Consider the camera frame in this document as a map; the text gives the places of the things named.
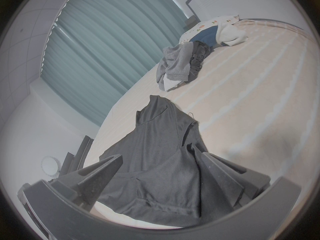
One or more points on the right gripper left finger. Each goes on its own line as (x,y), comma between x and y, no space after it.
(95,181)

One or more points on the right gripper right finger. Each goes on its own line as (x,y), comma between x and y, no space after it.
(232,181)

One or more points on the black T-shirt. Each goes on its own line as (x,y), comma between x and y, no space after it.
(160,159)

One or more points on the bed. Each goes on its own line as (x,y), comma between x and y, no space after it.
(250,84)

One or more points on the pile of clothes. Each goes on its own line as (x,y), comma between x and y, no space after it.
(175,61)

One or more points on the black chest of drawers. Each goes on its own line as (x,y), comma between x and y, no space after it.
(82,149)

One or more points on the blue-green curtain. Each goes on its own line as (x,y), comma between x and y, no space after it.
(100,46)

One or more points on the white printed pillow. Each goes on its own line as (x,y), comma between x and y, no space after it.
(200,29)

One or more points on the grey bedside table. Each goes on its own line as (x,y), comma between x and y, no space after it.
(191,21)

